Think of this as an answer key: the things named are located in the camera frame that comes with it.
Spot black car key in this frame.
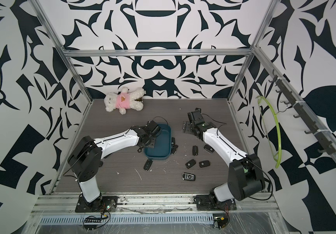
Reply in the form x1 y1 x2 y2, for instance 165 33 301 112
204 144 215 154
192 145 198 156
185 159 196 169
199 160 211 168

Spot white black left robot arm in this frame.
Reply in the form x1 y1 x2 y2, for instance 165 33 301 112
67 121 161 204

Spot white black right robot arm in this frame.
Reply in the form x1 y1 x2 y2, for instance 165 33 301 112
187 108 265 204

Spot teal plastic storage box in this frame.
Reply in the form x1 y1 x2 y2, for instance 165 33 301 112
144 124 172 160

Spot black key beside box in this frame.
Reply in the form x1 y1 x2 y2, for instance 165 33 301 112
171 137 178 155

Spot black key below box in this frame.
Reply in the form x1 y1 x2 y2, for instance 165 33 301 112
143 159 153 171

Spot silver black BMW key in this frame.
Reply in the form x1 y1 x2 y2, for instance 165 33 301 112
182 173 196 181

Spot white plush bear pink shirt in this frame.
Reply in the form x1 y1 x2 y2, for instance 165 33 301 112
104 87 146 115

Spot green curved tube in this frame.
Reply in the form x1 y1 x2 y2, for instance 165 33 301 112
256 96 282 169

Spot aluminium frame crossbar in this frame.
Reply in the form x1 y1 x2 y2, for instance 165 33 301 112
63 48 251 58

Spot black hook rail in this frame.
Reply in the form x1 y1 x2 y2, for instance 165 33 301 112
271 70 336 155

